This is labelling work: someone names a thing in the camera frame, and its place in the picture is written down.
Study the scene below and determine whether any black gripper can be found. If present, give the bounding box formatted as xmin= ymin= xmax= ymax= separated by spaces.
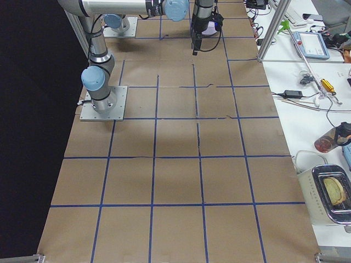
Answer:
xmin=191 ymin=17 xmax=209 ymax=56

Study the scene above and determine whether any second grey robot arm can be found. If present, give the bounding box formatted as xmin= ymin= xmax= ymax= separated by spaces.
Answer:
xmin=104 ymin=14 xmax=130 ymax=35

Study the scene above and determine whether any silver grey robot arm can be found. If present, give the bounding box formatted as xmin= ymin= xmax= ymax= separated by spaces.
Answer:
xmin=59 ymin=1 xmax=189 ymax=113

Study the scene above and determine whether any white keyboard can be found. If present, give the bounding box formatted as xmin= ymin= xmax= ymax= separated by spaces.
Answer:
xmin=268 ymin=0 xmax=308 ymax=28

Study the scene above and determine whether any black power adapter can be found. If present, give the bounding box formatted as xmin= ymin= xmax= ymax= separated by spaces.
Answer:
xmin=282 ymin=90 xmax=303 ymax=99

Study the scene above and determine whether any blue teach pendant tablet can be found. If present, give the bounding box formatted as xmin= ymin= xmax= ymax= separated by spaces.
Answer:
xmin=293 ymin=32 xmax=330 ymax=60

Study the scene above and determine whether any yellow hand tool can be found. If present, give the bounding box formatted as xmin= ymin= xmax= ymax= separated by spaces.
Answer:
xmin=320 ymin=79 xmax=336 ymax=95

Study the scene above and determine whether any dark drink bottle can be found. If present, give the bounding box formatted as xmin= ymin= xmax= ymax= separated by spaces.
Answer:
xmin=314 ymin=122 xmax=350 ymax=153

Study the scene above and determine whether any white toaster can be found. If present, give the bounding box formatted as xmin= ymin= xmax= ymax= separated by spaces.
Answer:
xmin=293 ymin=150 xmax=350 ymax=228

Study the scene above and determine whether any toast slice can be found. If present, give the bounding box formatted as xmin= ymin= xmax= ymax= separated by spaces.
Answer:
xmin=323 ymin=177 xmax=346 ymax=205

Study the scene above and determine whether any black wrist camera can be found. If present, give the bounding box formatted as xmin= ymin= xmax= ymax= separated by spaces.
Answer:
xmin=212 ymin=11 xmax=224 ymax=32

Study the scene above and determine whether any green handled reach grabber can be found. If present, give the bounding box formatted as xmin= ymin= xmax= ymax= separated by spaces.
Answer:
xmin=278 ymin=20 xmax=343 ymax=105

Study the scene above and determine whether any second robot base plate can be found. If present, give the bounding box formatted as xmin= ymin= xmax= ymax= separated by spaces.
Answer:
xmin=104 ymin=16 xmax=138 ymax=38

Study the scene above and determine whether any aluminium frame post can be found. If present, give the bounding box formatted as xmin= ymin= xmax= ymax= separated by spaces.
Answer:
xmin=257 ymin=0 xmax=291 ymax=62

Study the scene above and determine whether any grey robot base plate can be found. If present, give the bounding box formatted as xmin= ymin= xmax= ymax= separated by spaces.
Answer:
xmin=80 ymin=86 xmax=128 ymax=121

